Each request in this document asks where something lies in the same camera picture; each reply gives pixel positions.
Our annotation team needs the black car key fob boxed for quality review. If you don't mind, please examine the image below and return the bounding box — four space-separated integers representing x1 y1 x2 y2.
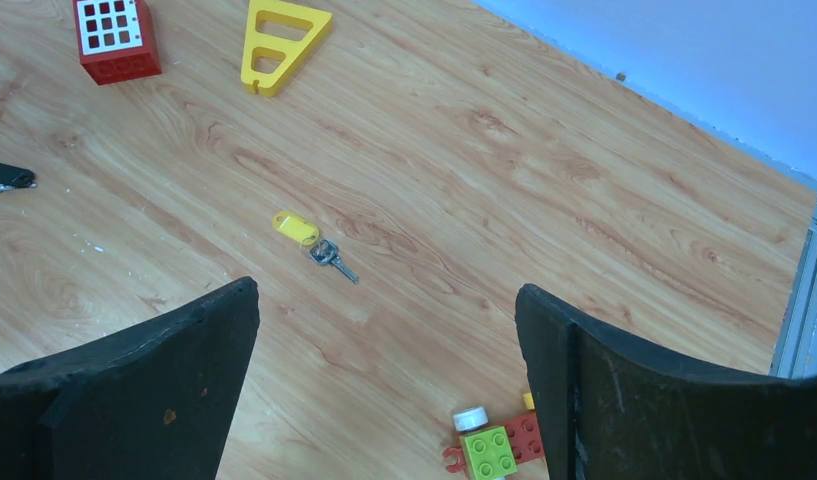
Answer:
0 163 36 193

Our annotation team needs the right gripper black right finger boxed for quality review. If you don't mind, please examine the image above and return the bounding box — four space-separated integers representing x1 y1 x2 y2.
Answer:
515 284 817 479

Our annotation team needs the yellow key tag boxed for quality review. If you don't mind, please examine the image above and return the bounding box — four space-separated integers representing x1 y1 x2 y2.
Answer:
272 211 320 247

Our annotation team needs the yellow triangular plastic piece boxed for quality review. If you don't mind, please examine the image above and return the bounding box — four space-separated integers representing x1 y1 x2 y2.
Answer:
240 0 333 97

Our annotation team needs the red block with white grid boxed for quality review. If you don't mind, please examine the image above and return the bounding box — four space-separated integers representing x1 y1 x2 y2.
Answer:
72 0 162 86

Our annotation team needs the green red toy brick vehicle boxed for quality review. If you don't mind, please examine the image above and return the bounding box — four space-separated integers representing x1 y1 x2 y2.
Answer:
442 392 545 479

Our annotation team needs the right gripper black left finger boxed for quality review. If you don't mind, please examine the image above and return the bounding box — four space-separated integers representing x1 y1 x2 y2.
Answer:
0 277 260 479

